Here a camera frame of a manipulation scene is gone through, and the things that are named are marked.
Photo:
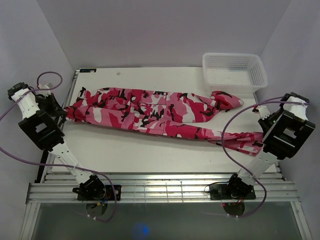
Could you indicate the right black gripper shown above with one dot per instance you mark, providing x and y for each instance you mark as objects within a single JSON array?
[{"x": 264, "y": 124}]

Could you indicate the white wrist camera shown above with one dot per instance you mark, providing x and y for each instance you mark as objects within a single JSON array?
[
  {"x": 263, "y": 111},
  {"x": 44, "y": 90}
]

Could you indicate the white plastic mesh basket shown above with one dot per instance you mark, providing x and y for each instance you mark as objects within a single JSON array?
[{"x": 234, "y": 72}]

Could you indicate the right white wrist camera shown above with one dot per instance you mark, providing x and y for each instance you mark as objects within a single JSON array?
[{"x": 263, "y": 111}]

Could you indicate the aluminium frame rail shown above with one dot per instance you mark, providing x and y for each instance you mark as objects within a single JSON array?
[{"x": 159, "y": 188}]

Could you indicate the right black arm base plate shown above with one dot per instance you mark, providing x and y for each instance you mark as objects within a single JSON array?
[{"x": 223, "y": 191}]

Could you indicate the small label sticker on table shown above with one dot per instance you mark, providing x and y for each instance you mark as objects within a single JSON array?
[{"x": 88, "y": 70}]

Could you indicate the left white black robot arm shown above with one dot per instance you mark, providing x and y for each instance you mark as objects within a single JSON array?
[{"x": 40, "y": 115}]

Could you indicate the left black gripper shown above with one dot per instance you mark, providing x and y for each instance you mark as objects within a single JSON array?
[{"x": 55, "y": 106}]

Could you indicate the pink camouflage trousers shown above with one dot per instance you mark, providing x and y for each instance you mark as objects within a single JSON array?
[{"x": 162, "y": 113}]

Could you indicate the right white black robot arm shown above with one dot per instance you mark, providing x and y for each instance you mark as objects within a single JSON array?
[{"x": 285, "y": 129}]

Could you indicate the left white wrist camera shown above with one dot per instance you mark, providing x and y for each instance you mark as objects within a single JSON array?
[{"x": 44, "y": 90}]

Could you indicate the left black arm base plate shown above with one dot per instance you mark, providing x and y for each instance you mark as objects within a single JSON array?
[{"x": 109, "y": 194}]

